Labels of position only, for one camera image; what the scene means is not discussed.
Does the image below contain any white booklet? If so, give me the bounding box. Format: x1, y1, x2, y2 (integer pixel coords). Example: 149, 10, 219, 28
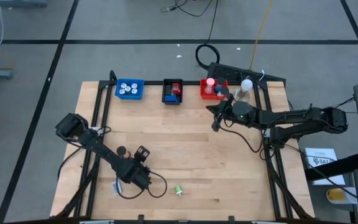
304, 147, 347, 187

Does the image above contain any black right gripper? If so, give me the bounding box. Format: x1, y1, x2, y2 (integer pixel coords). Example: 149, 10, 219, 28
206, 93, 234, 124

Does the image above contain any black plastic basket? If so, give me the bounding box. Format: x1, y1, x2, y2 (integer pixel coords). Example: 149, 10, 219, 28
162, 78, 183, 106

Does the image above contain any white bulb brass lamp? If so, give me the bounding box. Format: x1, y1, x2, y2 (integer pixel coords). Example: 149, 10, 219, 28
234, 79, 254, 103

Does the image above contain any black keyboard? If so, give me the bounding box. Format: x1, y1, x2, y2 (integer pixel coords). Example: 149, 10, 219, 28
206, 61, 287, 85

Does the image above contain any black camera cable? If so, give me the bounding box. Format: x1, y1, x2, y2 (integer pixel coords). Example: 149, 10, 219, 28
219, 123, 270, 161
115, 169, 168, 200

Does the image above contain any white framed LCD display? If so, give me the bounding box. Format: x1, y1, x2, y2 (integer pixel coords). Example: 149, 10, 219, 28
111, 180, 124, 197

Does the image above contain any pink hourglass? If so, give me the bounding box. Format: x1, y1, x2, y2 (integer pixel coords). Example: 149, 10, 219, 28
206, 77, 216, 95

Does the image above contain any black aluminium table frame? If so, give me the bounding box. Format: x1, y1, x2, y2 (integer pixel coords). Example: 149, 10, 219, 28
54, 70, 315, 224

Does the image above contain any black capped orange sand hourglass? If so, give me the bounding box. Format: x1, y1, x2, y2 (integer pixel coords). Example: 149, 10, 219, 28
116, 146, 132, 159

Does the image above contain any red plastic basket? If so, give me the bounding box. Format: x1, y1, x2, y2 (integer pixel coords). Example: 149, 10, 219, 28
200, 78, 229, 101

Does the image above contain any black beam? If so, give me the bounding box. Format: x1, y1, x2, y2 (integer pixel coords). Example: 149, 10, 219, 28
305, 151, 358, 182

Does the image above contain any black cable with coil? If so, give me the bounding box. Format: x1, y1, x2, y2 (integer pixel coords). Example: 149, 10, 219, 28
194, 0, 222, 71

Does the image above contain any yellow cable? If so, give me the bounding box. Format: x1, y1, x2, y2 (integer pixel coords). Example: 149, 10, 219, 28
249, 0, 274, 71

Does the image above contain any blue plastic basket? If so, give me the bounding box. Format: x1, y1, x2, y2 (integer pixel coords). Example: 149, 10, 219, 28
114, 77, 145, 100

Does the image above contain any black left camera cable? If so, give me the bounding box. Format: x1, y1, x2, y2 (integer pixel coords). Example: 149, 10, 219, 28
115, 169, 168, 200

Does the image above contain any black capped blue hourglass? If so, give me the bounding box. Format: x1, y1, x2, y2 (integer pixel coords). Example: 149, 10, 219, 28
215, 77, 226, 94

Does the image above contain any black right camera cable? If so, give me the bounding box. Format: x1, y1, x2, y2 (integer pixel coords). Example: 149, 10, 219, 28
219, 123, 270, 161

